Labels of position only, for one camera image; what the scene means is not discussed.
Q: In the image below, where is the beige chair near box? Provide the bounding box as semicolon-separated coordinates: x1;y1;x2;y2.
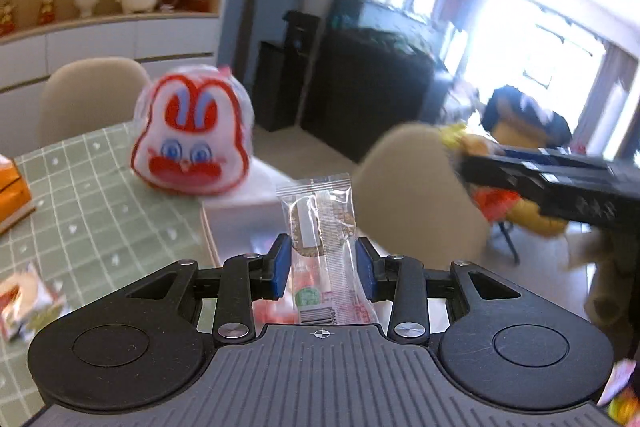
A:
352;124;489;270

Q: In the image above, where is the pink cardboard box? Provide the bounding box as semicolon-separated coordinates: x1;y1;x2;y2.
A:
201;197;288;268

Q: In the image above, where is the black fish tank cabinet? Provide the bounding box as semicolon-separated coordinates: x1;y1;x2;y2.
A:
252;0;452;162

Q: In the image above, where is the orange tissue box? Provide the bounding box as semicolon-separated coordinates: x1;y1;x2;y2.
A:
0;156;36;234

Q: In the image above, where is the beige chair far right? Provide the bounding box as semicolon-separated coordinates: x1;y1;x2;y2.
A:
37;57;151;146

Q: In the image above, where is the red figurine on shelf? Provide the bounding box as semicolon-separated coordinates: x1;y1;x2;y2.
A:
37;0;56;26
0;1;16;37

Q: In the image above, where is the green checked tablecloth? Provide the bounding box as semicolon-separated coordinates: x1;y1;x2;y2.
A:
0;121;222;427

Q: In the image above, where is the clear biscuit packet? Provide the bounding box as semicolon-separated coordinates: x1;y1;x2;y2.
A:
277;174;378;326

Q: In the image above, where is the red white bunny plush bag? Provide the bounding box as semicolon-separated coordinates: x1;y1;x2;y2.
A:
129;65;254;196

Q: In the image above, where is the small red yellow snack packet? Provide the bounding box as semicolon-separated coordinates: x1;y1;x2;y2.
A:
1;263;70;341

